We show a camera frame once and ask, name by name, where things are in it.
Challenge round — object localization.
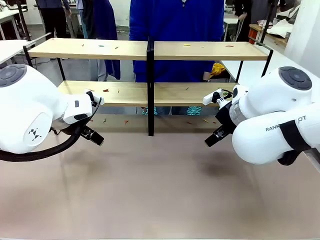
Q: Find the teal striped fabric piece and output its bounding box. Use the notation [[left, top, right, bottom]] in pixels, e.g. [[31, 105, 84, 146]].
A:
[[141, 106, 159, 116], [186, 105, 203, 116]]

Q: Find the person in dark blue robe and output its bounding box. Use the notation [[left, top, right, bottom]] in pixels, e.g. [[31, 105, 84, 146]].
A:
[[81, 0, 122, 81]]

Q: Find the white table with black edge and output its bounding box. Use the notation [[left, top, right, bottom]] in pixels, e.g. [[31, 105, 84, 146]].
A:
[[0, 32, 53, 65]]

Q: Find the wooden table with white cloth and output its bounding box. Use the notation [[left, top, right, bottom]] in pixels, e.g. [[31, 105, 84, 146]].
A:
[[248, 4, 302, 47]]

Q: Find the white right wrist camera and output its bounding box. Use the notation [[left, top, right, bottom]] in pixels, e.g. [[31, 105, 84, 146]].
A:
[[202, 88, 227, 106]]

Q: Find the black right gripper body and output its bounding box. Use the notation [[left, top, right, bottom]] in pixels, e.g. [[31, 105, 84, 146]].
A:
[[214, 100, 237, 137]]

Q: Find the person in dark coat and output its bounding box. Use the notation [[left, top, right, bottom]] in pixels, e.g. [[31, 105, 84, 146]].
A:
[[234, 0, 255, 43]]

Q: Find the person in black clothes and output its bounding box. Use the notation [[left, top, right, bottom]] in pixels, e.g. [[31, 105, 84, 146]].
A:
[[36, 0, 72, 40]]

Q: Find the person in blue sweater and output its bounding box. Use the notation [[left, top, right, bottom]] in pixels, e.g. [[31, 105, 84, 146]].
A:
[[128, 0, 225, 116]]

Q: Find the white side table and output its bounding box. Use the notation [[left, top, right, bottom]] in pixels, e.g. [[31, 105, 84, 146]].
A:
[[219, 41, 320, 87]]

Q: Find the black stand pole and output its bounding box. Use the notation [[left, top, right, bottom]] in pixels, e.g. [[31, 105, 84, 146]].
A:
[[259, 0, 279, 45]]

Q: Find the wood and black metal shelf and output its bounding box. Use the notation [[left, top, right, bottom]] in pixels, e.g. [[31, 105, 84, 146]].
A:
[[22, 36, 274, 137]]

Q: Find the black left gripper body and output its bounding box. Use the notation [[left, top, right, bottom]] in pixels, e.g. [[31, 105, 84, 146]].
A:
[[79, 124, 98, 141]]

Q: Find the yellow cloth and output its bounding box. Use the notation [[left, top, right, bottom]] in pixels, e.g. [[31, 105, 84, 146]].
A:
[[211, 62, 230, 80]]

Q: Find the black right arm strap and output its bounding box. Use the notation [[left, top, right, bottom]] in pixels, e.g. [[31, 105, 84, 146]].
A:
[[276, 119, 314, 166]]

